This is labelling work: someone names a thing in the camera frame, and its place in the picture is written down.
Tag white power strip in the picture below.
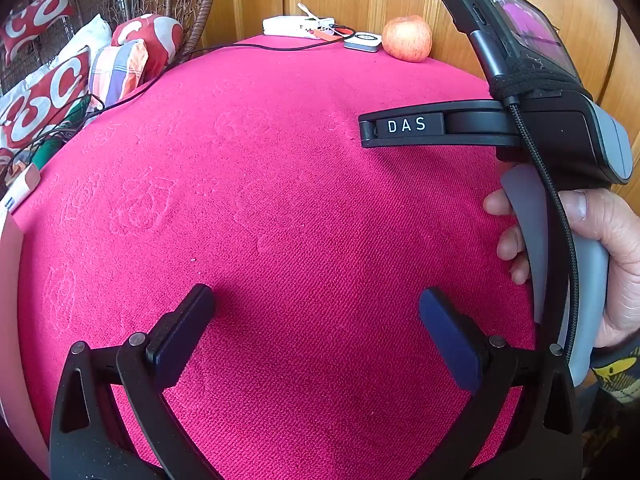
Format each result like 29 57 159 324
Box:
0 162 41 213

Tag thin black cable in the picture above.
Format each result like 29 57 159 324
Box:
87 24 357 113

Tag white power bank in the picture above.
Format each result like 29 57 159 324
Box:
262 16 336 38

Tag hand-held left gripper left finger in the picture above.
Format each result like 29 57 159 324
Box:
50 283 221 480

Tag red and white cushions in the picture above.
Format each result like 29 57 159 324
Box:
0 14 112 126

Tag white square wireless charger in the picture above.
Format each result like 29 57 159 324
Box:
343 32 383 53

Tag red apple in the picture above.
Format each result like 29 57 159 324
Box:
382 15 433 63

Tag magenta tablecloth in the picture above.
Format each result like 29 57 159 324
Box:
11 34 541 480

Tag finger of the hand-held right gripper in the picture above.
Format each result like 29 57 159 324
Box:
358 101 446 148

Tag small hanging red-white cushion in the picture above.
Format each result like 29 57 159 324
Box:
0 0 76 63

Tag round red-white cushion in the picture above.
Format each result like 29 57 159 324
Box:
111 14 184 81

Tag person's right hand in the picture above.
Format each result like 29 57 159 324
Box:
483 187 640 351

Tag plaid cushion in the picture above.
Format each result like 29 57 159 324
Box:
89 39 150 108

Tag square red-white cushion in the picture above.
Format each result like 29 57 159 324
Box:
0 45 93 151

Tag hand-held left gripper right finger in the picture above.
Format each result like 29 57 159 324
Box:
419 287 583 480

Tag green cloth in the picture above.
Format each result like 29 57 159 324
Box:
32 97 93 168

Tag black braided cable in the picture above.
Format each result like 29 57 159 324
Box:
505 92 581 363

